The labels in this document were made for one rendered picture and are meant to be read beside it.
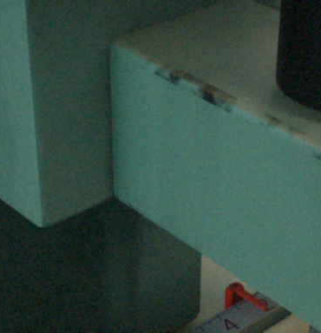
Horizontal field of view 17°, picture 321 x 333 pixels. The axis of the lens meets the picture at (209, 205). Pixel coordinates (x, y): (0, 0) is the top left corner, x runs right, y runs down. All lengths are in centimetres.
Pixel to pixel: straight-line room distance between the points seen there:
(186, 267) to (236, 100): 30
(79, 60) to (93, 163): 4
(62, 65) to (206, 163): 6
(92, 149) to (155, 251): 21
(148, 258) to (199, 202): 23
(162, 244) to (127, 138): 22
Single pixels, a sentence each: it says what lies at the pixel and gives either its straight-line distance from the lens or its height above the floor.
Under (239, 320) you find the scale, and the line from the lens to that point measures 43.
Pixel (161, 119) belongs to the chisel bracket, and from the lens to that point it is 37.
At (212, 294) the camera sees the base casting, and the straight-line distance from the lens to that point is 69.
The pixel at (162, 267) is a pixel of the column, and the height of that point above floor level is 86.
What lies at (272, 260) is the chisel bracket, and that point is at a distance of 36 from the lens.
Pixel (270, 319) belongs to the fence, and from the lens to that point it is 43.
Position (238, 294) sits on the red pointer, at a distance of 44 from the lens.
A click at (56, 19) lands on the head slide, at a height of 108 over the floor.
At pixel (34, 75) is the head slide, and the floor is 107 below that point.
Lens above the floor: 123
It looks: 33 degrees down
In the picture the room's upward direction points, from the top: 2 degrees clockwise
